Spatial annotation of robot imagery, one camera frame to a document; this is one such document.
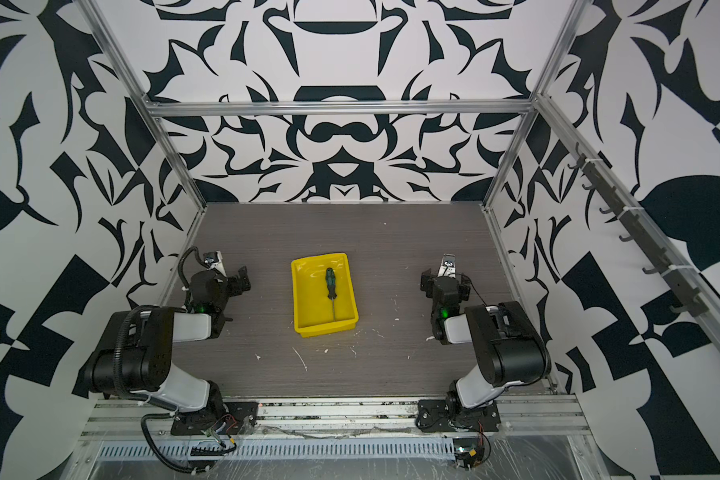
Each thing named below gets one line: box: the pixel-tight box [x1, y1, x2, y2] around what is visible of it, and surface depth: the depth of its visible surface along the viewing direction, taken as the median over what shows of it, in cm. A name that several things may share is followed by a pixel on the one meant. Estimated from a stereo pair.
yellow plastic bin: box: [291, 252, 359, 338], surface depth 94 cm
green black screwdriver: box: [325, 267, 337, 321], surface depth 97 cm
